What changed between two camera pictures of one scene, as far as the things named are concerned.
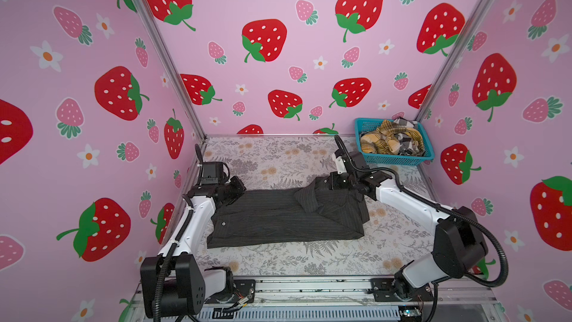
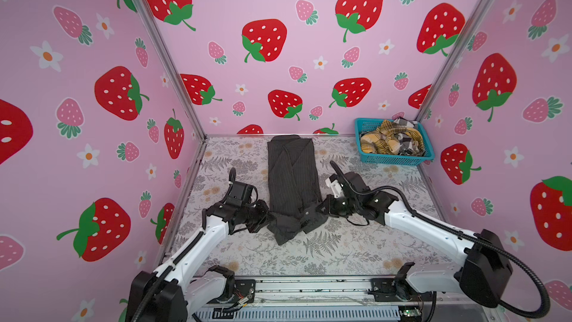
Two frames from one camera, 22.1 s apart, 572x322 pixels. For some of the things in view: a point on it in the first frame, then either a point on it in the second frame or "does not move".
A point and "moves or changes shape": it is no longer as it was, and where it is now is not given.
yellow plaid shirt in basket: [378, 141] does not move
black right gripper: [333, 180] → [327, 207]
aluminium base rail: [344, 300] does not move
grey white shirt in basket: [407, 144] does not move
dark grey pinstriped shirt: [314, 211] moves or changes shape
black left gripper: [239, 189] → [264, 211]
